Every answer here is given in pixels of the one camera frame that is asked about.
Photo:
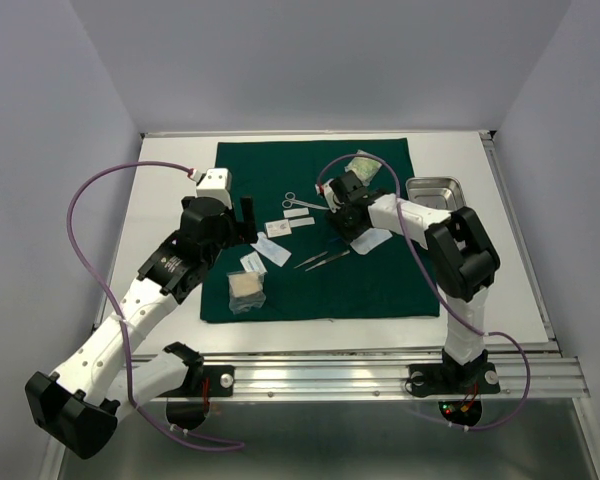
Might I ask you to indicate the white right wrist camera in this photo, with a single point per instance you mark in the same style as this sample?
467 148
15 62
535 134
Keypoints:
327 193

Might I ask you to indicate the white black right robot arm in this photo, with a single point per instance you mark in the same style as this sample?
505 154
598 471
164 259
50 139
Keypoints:
464 262

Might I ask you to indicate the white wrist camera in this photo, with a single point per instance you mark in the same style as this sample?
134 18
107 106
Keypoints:
327 193
216 184

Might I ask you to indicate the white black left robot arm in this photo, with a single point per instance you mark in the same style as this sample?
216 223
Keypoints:
83 400

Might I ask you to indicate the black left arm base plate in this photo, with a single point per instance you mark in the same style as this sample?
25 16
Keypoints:
220 380

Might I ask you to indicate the green printed gauze packet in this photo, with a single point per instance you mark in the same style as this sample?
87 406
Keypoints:
364 167

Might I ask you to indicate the aluminium front rail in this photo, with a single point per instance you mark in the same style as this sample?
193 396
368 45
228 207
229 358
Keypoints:
369 376

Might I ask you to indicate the steel scalpel handle short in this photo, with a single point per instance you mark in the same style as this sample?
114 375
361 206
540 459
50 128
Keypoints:
311 259

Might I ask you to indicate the white paper strip lower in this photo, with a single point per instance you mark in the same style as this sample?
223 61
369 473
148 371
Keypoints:
301 222

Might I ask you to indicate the clear bag beige gauze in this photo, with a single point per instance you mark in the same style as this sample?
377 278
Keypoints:
246 291

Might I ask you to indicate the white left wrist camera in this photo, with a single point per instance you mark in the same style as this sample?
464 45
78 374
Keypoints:
216 184

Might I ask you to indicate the green surgical drape cloth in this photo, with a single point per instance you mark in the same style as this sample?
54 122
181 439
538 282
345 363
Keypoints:
386 283

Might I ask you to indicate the white paper strip upper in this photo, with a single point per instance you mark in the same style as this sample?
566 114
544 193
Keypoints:
295 213

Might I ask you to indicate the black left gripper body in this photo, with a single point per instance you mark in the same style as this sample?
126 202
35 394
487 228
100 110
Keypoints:
230 233

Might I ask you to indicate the stainless steel instrument tray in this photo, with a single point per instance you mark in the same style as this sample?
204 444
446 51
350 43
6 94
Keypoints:
442 193

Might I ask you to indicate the steel scalpel handle long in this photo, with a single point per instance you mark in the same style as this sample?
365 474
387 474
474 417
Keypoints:
328 259

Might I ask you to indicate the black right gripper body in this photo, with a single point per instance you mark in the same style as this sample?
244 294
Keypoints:
343 223

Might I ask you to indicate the long white blue pouch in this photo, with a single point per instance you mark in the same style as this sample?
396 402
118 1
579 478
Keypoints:
270 250

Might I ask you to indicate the curved steel scissors upper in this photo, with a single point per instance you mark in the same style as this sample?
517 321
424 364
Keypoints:
291 201

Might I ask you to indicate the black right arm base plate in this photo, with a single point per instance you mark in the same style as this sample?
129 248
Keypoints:
426 380

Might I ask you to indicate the small white blue packet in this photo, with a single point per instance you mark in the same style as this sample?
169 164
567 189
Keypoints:
252 262

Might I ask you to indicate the white blue pouch right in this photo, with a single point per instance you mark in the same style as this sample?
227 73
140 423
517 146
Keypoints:
369 240

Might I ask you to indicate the white paper strip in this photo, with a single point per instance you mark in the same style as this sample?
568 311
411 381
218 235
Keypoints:
295 213
301 222

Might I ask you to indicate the small suture needle packet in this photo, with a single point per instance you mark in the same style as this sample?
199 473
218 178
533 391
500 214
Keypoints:
278 228

